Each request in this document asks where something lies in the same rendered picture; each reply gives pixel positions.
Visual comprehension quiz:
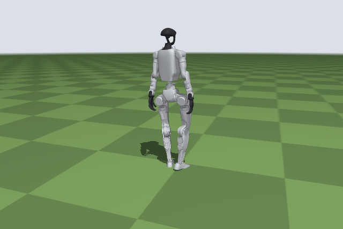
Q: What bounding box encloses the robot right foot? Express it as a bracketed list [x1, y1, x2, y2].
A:
[174, 162, 190, 170]

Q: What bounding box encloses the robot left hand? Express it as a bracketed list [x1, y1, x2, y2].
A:
[148, 91, 156, 110]

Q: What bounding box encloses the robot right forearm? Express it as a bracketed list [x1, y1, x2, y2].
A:
[183, 71, 194, 98]

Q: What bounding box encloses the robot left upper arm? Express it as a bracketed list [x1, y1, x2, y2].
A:
[152, 51, 160, 78]

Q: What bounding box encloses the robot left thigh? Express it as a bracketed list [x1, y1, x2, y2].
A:
[155, 94, 171, 136]

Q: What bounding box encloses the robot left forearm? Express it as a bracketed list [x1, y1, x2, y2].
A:
[148, 75, 158, 95]

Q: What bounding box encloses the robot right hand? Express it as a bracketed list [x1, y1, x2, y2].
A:
[187, 93, 194, 114]

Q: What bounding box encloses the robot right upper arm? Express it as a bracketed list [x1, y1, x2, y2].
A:
[175, 50, 187, 79]

